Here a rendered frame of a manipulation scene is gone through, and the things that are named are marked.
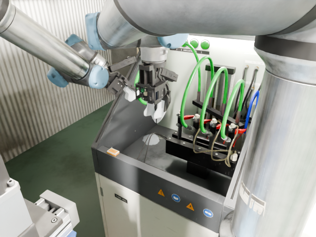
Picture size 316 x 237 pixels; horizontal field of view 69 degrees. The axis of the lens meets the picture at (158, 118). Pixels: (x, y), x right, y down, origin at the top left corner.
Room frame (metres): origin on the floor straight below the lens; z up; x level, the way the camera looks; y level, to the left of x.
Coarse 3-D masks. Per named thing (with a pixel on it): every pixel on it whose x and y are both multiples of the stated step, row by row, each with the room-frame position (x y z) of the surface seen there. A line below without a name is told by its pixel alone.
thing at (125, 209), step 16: (112, 192) 0.87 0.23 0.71; (128, 192) 0.81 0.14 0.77; (112, 208) 0.88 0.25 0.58; (128, 208) 0.81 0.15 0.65; (144, 208) 0.76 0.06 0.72; (160, 208) 0.71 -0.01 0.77; (112, 224) 0.88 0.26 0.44; (128, 224) 0.82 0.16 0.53; (144, 224) 0.76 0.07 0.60; (160, 224) 0.71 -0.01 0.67; (176, 224) 0.67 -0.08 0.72; (192, 224) 0.63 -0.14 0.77
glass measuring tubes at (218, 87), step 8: (208, 64) 1.16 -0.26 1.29; (216, 64) 1.16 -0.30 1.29; (208, 72) 1.15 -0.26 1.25; (232, 72) 1.08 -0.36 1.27; (208, 80) 1.15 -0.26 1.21; (216, 80) 1.14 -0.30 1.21; (224, 80) 1.13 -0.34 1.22; (232, 80) 1.11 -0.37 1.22; (216, 88) 1.15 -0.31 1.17; (232, 88) 1.11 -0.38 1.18; (216, 96) 1.15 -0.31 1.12; (216, 104) 1.14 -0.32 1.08; (208, 128) 1.13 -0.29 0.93
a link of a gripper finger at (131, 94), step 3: (126, 87) 0.88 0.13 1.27; (129, 87) 0.88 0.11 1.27; (126, 90) 0.88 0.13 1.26; (129, 90) 0.88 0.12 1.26; (132, 90) 0.89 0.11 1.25; (138, 90) 0.89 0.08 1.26; (129, 93) 0.88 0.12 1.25; (132, 93) 0.88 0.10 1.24; (138, 93) 0.89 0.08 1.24; (129, 96) 0.88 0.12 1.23; (132, 96) 0.88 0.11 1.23; (129, 99) 0.87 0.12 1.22; (132, 99) 0.88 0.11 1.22
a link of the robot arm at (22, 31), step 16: (0, 0) 0.51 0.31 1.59; (0, 16) 0.50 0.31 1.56; (16, 16) 0.54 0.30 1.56; (0, 32) 0.52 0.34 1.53; (16, 32) 0.54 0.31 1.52; (32, 32) 0.56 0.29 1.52; (48, 32) 0.61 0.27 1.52; (32, 48) 0.57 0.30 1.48; (48, 48) 0.59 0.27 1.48; (64, 48) 0.63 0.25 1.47; (48, 64) 0.63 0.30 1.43; (64, 64) 0.63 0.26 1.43; (80, 64) 0.67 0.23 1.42; (80, 80) 0.69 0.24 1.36; (96, 80) 0.69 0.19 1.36
